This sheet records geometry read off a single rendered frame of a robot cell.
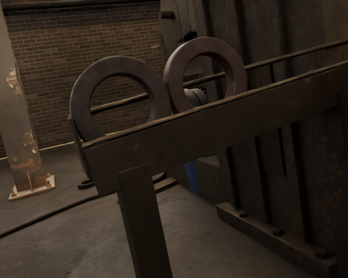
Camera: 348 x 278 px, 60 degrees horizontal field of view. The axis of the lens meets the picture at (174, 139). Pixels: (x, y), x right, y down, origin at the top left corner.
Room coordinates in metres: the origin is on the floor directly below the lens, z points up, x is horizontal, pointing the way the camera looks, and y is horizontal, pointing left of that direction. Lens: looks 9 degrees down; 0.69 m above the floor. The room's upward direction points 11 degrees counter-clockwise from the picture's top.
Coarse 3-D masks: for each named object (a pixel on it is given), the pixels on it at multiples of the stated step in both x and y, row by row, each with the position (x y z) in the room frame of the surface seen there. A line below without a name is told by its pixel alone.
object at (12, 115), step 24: (0, 24) 2.77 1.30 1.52; (0, 48) 2.75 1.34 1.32; (0, 72) 2.73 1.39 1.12; (0, 96) 2.71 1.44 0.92; (24, 96) 3.06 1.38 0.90; (0, 120) 2.69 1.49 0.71; (24, 120) 2.76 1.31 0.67; (24, 144) 2.74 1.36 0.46; (24, 168) 2.72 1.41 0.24; (24, 192) 2.69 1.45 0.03
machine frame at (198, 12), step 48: (192, 0) 1.48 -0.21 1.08; (240, 0) 1.15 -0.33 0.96; (288, 0) 0.94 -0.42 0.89; (336, 0) 0.86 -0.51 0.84; (240, 48) 1.15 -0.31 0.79; (288, 48) 0.97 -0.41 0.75; (336, 48) 0.85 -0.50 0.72; (240, 144) 1.27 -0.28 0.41; (288, 144) 0.97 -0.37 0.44; (240, 192) 1.34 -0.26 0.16; (288, 192) 1.04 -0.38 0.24; (288, 240) 1.02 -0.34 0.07
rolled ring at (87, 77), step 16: (96, 64) 0.53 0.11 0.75; (112, 64) 0.54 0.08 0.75; (128, 64) 0.55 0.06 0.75; (144, 64) 0.56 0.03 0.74; (80, 80) 0.52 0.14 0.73; (96, 80) 0.53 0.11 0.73; (144, 80) 0.56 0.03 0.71; (160, 80) 0.57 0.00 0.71; (80, 96) 0.52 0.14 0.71; (160, 96) 0.57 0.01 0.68; (80, 112) 0.52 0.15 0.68; (160, 112) 0.57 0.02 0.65; (80, 128) 0.51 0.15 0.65; (96, 128) 0.52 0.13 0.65
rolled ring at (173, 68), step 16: (192, 48) 0.60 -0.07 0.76; (208, 48) 0.62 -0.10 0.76; (224, 48) 0.63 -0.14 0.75; (176, 64) 0.59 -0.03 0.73; (224, 64) 0.64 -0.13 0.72; (240, 64) 0.64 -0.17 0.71; (176, 80) 0.59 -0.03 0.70; (240, 80) 0.64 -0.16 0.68; (176, 96) 0.58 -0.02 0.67; (176, 112) 0.59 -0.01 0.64
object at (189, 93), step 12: (204, 84) 2.09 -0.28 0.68; (192, 96) 1.93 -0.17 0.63; (204, 96) 1.96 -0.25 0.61; (216, 156) 1.76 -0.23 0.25; (180, 168) 2.06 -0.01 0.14; (204, 168) 1.71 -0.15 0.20; (216, 168) 1.58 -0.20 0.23; (180, 180) 2.10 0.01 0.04; (204, 180) 1.74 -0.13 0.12; (216, 180) 1.60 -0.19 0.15; (204, 192) 1.76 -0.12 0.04; (216, 192) 1.62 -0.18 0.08
